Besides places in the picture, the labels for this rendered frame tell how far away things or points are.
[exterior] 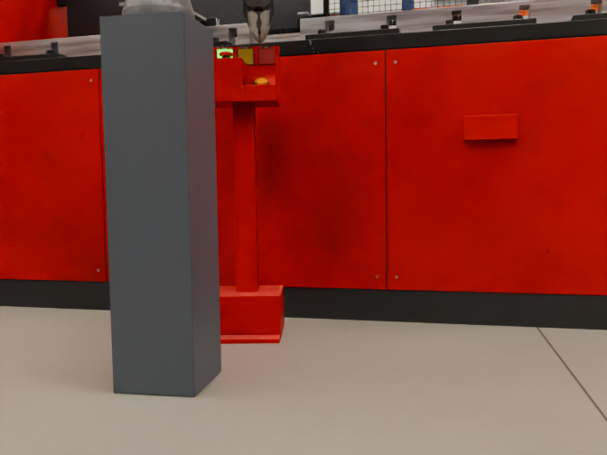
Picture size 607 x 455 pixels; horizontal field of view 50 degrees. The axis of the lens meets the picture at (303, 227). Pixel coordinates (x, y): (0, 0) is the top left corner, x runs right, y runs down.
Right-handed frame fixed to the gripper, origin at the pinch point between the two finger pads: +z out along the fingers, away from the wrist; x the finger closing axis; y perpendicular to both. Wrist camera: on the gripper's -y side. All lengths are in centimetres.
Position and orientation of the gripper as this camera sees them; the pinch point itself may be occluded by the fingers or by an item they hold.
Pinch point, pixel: (259, 39)
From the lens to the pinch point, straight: 190.7
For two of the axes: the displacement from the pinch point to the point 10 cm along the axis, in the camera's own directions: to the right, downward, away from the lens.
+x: -10.0, 0.2, 0.4
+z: 0.3, 9.9, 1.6
